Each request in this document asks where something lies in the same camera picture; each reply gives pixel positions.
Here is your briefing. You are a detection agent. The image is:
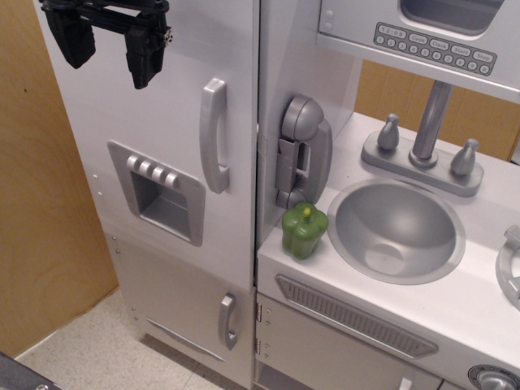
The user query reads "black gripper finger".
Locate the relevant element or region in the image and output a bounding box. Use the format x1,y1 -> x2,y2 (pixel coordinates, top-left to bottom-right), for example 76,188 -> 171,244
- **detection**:
44,9 -> 96,69
124,25 -> 166,89

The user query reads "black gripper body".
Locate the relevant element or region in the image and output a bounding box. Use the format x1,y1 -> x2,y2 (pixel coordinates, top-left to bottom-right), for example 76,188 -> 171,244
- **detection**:
40,1 -> 172,45

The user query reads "white fridge door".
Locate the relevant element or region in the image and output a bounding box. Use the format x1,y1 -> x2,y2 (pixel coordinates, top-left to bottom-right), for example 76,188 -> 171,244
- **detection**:
36,1 -> 260,288

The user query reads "silver ice dispenser panel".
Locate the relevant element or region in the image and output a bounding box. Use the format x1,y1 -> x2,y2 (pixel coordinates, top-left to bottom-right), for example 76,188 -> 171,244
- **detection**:
107,141 -> 206,247

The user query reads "green toy bell pepper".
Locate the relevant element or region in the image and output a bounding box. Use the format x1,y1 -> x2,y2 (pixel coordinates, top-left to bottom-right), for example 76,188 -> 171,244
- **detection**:
282,202 -> 329,260

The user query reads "silver toy faucet set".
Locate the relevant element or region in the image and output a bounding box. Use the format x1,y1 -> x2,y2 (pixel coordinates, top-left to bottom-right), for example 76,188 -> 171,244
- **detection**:
362,80 -> 483,197

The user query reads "white lower freezer door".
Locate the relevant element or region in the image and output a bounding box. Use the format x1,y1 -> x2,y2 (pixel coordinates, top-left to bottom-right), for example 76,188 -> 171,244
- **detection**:
106,234 -> 256,388

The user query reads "silver round sink basin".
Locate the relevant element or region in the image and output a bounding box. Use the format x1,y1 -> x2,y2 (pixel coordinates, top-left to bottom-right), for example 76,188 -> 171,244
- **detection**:
327,179 -> 466,285

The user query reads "white oven door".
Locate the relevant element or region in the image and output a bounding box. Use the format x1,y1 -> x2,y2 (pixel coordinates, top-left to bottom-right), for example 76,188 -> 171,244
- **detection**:
256,294 -> 444,389

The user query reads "silver vent panel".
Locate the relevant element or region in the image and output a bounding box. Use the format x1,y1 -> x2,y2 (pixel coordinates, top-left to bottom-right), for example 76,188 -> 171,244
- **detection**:
275,275 -> 439,358

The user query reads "toy microwave with keypad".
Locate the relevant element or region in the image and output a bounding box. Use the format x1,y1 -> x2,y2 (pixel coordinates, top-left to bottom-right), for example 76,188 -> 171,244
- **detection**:
317,1 -> 519,102

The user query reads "dark object bottom left corner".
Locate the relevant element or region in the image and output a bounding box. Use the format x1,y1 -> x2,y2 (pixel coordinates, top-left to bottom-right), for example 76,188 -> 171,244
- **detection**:
1,353 -> 61,390

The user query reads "silver oven knob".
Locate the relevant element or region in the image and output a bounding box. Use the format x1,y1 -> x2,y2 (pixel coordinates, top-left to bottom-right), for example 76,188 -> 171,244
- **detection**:
468,365 -> 519,390

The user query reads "silver upper fridge handle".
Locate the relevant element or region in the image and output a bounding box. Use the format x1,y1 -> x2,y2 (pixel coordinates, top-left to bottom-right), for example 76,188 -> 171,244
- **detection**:
199,78 -> 229,194

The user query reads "grey toy wall phone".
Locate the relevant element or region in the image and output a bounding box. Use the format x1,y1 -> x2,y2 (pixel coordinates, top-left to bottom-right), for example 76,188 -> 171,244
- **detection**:
275,94 -> 332,209

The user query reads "silver lower freezer handle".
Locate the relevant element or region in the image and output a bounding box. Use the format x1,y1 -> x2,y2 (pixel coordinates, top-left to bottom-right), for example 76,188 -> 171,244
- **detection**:
218,293 -> 237,350

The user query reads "silver stove burner ring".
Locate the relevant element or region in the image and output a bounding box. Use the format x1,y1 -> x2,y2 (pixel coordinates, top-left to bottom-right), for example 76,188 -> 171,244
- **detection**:
495,225 -> 520,312

